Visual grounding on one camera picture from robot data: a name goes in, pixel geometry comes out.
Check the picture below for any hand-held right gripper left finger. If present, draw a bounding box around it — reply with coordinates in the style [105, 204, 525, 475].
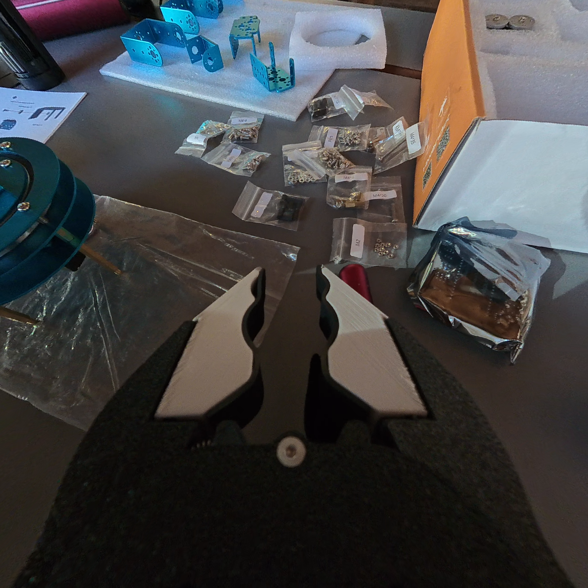
[153, 266, 267, 420]

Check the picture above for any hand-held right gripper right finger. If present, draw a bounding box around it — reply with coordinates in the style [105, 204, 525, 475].
[310, 265, 430, 419]

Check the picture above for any red screwdriver handle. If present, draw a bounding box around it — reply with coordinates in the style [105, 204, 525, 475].
[337, 264, 376, 305]

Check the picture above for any clear screw bag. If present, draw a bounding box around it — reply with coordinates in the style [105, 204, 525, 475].
[331, 217, 409, 268]

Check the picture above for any pile of small parts bags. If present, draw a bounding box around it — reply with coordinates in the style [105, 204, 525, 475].
[175, 84, 432, 230]

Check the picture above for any teal round turntable base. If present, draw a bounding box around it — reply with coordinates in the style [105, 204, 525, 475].
[0, 136, 124, 328]

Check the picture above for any white instruction manual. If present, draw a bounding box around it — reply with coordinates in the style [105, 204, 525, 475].
[0, 86, 88, 144]

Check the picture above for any large clear plastic bag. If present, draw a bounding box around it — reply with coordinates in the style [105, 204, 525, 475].
[0, 194, 301, 432]

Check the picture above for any white foam sheet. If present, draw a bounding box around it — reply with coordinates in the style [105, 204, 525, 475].
[99, 28, 340, 122]

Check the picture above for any orange white cardboard box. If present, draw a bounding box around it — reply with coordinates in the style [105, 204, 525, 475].
[412, 0, 588, 252]

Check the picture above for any white foam box insert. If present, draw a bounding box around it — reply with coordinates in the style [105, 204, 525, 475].
[475, 0, 588, 121]

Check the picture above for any black screwdriver bit tray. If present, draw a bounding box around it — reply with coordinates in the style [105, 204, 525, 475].
[0, 0, 66, 91]

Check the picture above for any red metal case sleeve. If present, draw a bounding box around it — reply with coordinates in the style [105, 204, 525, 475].
[17, 0, 130, 42]

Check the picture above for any short blue U bracket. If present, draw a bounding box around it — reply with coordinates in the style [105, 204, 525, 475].
[249, 40, 296, 94]

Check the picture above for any small blue angled bracket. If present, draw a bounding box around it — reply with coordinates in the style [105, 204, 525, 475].
[185, 33, 224, 75]

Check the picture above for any white foam ring block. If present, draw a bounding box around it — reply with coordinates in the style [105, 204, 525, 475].
[289, 8, 386, 70]

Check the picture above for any large blue U bracket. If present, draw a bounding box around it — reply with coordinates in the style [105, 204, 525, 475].
[119, 20, 201, 66]
[159, 0, 224, 20]

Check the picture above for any teal multi-hole bracket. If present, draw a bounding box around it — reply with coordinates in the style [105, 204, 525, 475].
[229, 15, 262, 59]

